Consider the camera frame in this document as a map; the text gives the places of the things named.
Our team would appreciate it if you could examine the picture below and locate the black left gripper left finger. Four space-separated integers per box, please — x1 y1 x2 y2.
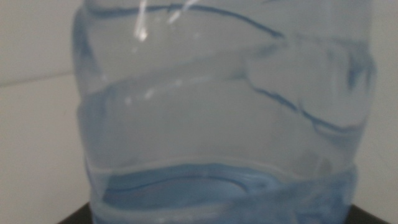
57 202 94 224

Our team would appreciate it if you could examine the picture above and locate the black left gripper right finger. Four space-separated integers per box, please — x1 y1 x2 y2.
348 203 393 224

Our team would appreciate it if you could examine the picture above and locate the small water bottle blue cap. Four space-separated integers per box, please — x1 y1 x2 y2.
72 0 377 224

